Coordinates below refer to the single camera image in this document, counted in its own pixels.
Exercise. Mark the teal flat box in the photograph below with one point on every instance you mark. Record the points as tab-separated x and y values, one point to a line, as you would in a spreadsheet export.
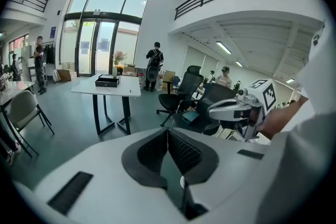
189	117

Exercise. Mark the white bag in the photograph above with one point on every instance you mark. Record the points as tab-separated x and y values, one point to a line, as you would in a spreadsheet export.
56	76

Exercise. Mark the person's white shirt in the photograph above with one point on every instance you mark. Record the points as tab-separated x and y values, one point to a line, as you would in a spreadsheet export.
302	165

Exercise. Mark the pale green vase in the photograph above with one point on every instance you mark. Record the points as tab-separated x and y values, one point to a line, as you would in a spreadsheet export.
114	73

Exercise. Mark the blue chair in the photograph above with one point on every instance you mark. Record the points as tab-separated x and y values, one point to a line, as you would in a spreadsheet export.
176	81

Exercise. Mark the flat cardboard box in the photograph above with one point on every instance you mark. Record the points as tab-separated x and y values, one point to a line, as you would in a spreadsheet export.
65	75

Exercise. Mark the white marble table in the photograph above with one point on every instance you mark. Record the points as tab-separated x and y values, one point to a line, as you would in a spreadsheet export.
84	87

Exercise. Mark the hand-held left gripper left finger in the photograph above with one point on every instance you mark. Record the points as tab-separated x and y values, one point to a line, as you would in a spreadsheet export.
105	165

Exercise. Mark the white chair with black frame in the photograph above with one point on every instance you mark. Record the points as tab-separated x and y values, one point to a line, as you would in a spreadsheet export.
23	107

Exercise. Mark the ceiling tube light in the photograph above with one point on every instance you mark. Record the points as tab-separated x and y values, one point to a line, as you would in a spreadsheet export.
224	47

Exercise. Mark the large cardboard box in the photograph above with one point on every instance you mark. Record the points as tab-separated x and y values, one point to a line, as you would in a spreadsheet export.
130	70

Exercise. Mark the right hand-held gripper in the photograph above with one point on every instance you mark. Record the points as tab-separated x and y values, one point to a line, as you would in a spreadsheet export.
267	94

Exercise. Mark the person's right forearm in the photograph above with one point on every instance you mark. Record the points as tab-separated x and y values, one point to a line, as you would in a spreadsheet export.
281	118

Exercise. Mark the blue wall poster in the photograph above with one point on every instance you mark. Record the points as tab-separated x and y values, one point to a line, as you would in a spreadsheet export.
53	32

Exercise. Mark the black mesh office chair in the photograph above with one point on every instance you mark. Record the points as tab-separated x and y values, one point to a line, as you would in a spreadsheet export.
191	81
218	91

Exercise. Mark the black drawer box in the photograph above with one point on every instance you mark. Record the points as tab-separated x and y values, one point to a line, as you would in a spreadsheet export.
107	83

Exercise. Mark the glass entrance doors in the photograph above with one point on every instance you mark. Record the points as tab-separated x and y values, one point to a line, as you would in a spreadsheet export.
105	15

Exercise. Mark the pink artificial flowers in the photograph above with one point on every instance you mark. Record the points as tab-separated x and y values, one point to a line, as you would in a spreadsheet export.
118	56

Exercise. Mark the clothes rack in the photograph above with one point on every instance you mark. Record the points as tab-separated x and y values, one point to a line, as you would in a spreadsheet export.
49	53

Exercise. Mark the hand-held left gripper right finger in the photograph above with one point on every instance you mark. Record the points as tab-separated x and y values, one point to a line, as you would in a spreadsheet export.
231	165

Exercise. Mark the white side table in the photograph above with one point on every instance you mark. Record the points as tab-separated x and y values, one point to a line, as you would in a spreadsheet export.
13	89

